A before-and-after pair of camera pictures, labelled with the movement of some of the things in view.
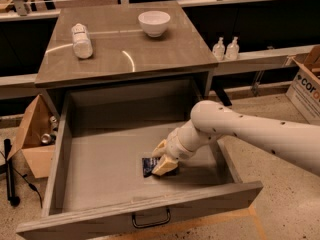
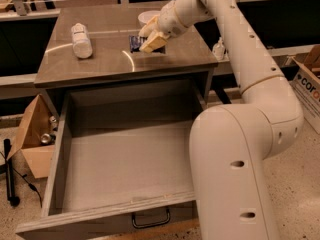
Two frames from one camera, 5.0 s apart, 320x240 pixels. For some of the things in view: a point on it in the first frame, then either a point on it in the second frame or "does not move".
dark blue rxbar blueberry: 149,164 → 136,41
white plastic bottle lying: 82,44 does not move
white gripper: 174,145 → 170,20
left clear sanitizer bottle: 218,50 does not move
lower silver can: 47,138 does not move
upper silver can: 54,123 does not move
